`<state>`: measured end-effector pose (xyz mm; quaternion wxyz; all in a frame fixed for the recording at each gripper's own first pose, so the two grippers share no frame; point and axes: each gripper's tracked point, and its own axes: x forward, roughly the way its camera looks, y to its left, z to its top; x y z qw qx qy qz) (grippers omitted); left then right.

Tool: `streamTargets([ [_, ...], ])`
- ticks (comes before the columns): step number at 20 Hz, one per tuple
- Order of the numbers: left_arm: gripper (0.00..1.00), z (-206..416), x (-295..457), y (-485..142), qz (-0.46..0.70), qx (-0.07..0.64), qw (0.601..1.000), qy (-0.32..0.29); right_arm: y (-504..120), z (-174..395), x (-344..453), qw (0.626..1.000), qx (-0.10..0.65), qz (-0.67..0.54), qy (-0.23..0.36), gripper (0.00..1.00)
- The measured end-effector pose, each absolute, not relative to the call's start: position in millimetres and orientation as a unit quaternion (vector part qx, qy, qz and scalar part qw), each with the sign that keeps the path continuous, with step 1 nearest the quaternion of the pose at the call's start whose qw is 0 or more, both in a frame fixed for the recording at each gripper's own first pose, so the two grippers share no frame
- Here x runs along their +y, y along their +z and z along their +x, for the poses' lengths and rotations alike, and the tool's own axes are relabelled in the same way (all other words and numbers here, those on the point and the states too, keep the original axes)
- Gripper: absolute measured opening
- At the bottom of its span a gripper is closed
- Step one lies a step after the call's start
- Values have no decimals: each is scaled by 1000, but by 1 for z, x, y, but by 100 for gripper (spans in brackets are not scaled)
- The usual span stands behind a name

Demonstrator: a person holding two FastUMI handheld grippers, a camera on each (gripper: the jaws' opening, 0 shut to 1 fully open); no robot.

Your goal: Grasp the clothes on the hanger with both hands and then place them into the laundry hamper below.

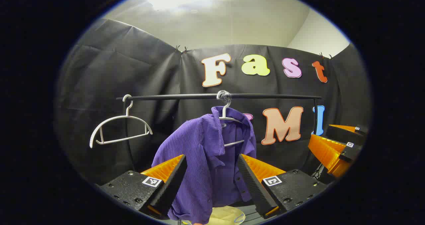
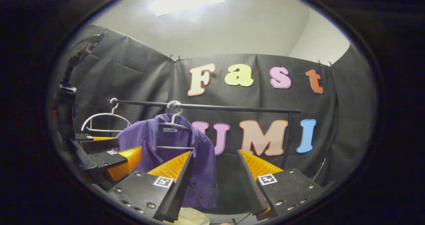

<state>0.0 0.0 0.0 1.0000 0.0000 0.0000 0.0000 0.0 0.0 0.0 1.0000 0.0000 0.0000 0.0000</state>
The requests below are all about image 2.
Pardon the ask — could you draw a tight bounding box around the black floor cable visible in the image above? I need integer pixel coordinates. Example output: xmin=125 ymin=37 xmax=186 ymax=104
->
xmin=212 ymin=212 xmax=253 ymax=225

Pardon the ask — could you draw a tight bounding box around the black clothes rail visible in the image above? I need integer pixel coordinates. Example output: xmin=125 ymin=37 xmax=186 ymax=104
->
xmin=111 ymin=100 xmax=302 ymax=169

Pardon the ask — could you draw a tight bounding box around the small white clothes hanger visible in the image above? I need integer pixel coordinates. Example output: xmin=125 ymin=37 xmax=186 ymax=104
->
xmin=81 ymin=98 xmax=132 ymax=133

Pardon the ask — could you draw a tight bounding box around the purple corduroy shirt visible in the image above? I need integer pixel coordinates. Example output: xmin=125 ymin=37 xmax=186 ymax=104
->
xmin=115 ymin=114 xmax=218 ymax=209

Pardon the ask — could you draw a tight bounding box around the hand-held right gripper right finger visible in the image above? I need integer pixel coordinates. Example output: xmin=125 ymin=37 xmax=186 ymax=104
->
xmin=236 ymin=149 xmax=325 ymax=220

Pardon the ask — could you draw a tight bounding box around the black backdrop cloth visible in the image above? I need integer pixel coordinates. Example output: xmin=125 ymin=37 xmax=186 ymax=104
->
xmin=55 ymin=25 xmax=379 ymax=215

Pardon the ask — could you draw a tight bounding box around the large white clothes hanger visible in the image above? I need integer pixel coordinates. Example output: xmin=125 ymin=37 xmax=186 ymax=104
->
xmin=157 ymin=100 xmax=196 ymax=150

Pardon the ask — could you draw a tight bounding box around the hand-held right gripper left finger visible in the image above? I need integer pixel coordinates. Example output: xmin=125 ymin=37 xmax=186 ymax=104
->
xmin=108 ymin=151 xmax=195 ymax=223

